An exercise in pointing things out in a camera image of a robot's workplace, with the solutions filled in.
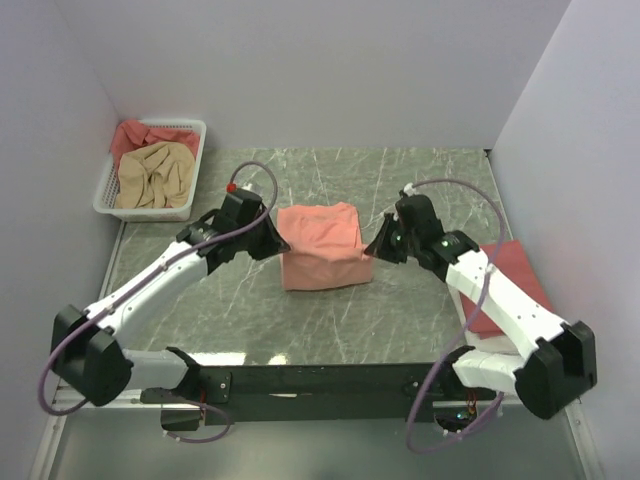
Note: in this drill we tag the black base beam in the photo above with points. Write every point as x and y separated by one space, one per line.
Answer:
226 395

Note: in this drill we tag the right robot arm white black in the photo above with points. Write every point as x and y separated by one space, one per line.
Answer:
554 362

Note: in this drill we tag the folded white t shirt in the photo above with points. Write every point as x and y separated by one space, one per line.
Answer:
483 334

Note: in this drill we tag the beige crumpled t shirt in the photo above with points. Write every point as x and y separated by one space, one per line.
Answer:
156 176

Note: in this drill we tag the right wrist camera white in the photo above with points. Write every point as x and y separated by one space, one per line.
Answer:
408 190

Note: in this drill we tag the dusty red crumpled t shirt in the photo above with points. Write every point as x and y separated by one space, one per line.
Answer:
132 134

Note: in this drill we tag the folded dark red t shirt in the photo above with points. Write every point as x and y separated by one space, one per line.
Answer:
516 298

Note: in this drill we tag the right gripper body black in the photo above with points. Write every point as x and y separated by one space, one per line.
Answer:
394 243

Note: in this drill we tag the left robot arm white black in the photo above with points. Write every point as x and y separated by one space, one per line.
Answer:
89 346

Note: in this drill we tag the white plastic basket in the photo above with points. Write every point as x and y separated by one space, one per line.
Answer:
108 188

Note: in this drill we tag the salmon pink t shirt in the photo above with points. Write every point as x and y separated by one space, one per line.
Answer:
326 248

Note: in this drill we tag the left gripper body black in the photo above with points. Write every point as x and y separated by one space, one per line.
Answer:
260 241

